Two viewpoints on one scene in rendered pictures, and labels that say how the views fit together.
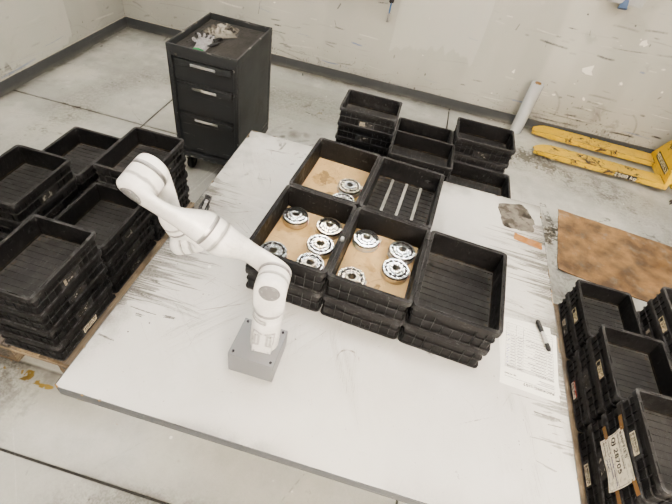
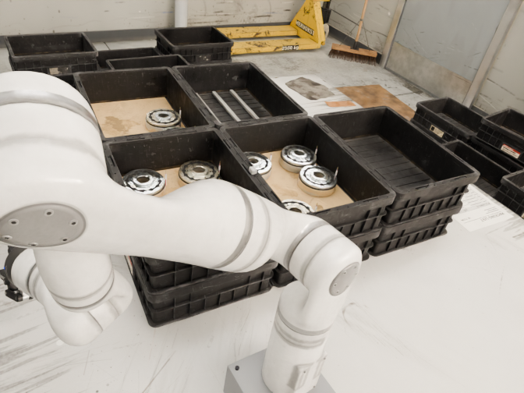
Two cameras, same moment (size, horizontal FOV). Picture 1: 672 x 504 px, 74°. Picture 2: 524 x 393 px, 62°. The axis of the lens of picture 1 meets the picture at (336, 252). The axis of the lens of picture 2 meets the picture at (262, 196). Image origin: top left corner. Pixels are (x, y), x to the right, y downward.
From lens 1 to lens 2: 0.92 m
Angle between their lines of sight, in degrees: 33
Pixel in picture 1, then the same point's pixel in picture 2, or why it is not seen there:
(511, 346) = not seen: hidden behind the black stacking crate
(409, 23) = not seen: outside the picture
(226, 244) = (277, 228)
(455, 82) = (97, 11)
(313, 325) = not seen: hidden behind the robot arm
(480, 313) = (416, 175)
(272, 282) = (352, 253)
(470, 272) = (364, 144)
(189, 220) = (213, 213)
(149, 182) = (91, 150)
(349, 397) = (411, 356)
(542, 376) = (480, 204)
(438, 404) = (468, 290)
